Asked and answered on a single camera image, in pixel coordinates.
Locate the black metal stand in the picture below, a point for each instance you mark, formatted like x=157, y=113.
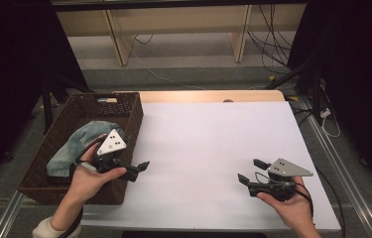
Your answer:
x=315, y=89
x=46, y=99

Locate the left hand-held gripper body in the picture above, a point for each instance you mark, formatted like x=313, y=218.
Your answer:
x=110, y=143

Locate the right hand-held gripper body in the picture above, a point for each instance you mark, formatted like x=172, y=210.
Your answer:
x=281, y=186

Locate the person's right hand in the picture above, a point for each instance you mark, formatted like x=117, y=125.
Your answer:
x=292, y=208

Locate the aluminium rail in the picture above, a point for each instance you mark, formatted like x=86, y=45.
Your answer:
x=6, y=216
x=342, y=172

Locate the brown wicker basket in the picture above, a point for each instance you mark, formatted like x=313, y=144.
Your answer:
x=84, y=109

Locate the light blue denim garment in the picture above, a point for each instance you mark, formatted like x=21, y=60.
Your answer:
x=74, y=145

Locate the person's left hand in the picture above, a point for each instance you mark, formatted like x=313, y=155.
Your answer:
x=86, y=181

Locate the black curtain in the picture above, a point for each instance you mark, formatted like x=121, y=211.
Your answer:
x=11, y=66
x=358, y=66

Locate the light wooden bench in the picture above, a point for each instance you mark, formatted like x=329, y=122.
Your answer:
x=173, y=18

